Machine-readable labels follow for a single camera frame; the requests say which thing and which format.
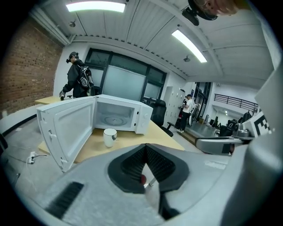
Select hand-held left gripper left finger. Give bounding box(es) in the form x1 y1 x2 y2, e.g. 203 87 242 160
28 143 165 226

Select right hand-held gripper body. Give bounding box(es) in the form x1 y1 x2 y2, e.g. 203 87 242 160
195 111 276 156

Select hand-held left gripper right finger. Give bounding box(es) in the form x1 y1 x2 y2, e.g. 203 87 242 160
145 143 231 221

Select white mug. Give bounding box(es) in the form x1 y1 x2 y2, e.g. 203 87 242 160
103 128 118 148

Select white microwave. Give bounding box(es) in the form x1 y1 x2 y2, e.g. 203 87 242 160
36 94 154 173

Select black railing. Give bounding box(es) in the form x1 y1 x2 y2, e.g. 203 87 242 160
214 93 259 109

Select white lockers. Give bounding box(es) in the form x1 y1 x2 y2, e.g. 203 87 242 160
165 86 187 124

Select person's white clothing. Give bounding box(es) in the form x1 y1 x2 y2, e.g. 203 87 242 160
229 66 283 226

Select black office chair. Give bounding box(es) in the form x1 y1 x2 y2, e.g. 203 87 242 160
151 99 176 138

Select white power strip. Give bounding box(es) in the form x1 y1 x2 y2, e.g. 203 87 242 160
26 151 37 165

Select rectangular ceiling light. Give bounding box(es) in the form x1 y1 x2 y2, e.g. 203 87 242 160
65 2 127 14
171 28 208 64

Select dark framed window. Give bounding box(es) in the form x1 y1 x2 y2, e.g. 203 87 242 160
84 47 168 105

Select black backpack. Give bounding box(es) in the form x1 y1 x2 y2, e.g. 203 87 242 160
76 65 94 89

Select black head-worn camera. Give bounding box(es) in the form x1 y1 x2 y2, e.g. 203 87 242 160
181 0 219 26

